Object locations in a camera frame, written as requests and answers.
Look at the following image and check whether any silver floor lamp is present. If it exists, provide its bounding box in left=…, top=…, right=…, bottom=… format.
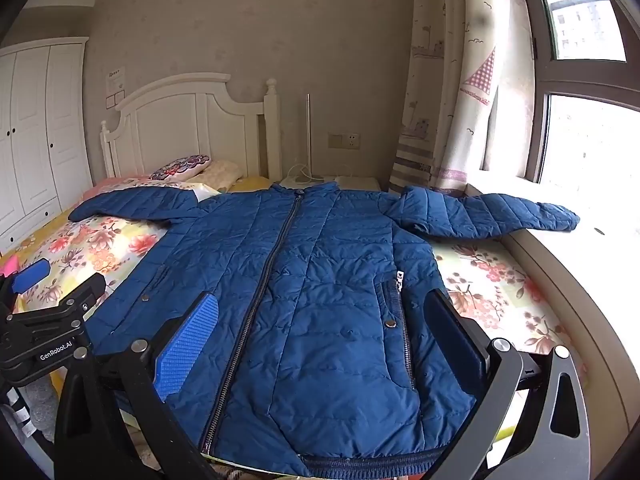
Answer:
left=295, top=93, right=326, bottom=182

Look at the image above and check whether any white wooden headboard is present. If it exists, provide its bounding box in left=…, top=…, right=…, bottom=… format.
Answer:
left=100, top=73, right=281, bottom=182

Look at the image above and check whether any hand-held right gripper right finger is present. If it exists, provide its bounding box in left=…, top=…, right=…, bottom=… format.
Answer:
left=424, top=288, right=592, bottom=480

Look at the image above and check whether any floral bed sheet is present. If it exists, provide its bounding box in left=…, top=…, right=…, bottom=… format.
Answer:
left=0, top=177, right=588, bottom=480

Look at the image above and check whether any printed sailboat curtain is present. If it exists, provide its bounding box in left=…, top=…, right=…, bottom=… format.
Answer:
left=389, top=0, right=536, bottom=199

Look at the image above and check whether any white wall notice paper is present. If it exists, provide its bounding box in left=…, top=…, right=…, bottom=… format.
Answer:
left=105, top=65, right=127, bottom=109

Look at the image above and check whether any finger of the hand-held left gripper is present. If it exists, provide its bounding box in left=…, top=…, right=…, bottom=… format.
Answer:
left=54, top=272, right=107, bottom=319
left=10, top=258, right=52, bottom=295

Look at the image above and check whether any dark framed window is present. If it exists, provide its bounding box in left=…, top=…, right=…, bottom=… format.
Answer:
left=480, top=0, right=640, bottom=186

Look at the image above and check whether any white nightstand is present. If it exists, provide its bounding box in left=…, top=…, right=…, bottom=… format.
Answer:
left=279, top=175, right=379, bottom=192

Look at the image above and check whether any cream textured pillow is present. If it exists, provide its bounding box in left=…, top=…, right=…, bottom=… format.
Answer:
left=197, top=160, right=244, bottom=192

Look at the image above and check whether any beige window sill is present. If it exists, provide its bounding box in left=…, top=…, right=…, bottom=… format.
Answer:
left=465, top=172, right=640, bottom=461

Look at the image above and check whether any white wardrobe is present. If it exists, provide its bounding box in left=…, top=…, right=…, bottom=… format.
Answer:
left=0, top=37, right=94, bottom=256

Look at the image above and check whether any patterned embroidered pillow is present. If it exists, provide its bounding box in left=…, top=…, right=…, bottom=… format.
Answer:
left=150, top=154, right=212, bottom=182

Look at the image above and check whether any beige wall socket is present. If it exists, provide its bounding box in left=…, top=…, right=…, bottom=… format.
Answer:
left=327, top=131, right=361, bottom=150

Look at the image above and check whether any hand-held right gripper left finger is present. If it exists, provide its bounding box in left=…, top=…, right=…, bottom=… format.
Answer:
left=54, top=291, right=221, bottom=480

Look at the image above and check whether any blue quilted jacket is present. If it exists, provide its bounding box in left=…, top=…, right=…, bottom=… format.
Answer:
left=67, top=181, right=581, bottom=479

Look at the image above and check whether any yellow pillow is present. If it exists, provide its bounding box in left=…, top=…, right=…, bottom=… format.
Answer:
left=227, top=176, right=274, bottom=193

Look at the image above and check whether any pink bed sheet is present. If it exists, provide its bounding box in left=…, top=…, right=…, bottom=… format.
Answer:
left=80, top=176, right=156, bottom=200

